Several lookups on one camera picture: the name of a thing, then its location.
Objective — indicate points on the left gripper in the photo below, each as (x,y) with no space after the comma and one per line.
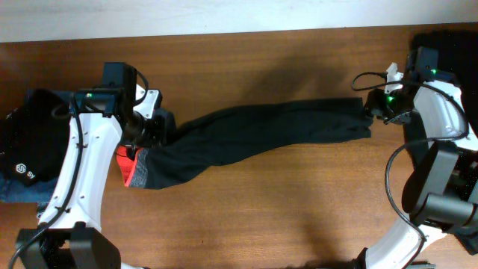
(157,137)

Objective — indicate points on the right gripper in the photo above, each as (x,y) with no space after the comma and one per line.
(373,104)

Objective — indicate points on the black leggings red grey waistband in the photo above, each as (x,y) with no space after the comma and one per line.
(233,134)

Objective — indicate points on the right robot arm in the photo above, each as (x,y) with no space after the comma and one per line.
(440,196)

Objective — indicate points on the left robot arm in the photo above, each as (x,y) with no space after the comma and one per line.
(116,112)

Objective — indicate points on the black garment pile right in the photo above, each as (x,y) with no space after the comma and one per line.
(457,53)

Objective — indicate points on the folded black shirt with logo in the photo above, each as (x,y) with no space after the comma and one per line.
(34,139)

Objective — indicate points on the folded blue jeans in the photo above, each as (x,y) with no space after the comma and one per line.
(14,192)

